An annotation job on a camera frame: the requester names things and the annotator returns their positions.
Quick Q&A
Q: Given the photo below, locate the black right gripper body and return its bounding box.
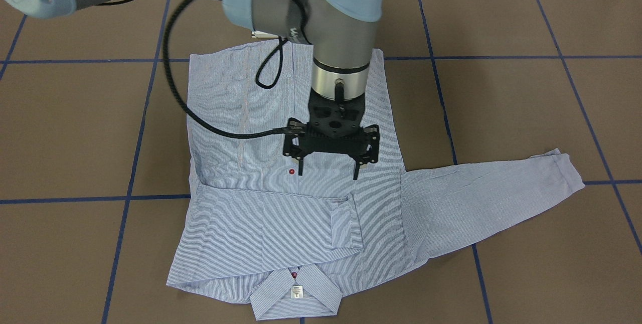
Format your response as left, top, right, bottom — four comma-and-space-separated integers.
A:
282, 89, 380, 166

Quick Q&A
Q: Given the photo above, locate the light blue striped shirt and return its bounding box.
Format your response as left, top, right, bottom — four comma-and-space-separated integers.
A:
167, 48, 584, 320

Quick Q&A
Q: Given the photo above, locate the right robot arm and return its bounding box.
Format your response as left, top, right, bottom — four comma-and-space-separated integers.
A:
5, 0, 383, 180

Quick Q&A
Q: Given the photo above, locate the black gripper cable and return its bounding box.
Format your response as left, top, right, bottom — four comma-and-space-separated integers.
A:
162, 0, 311, 140

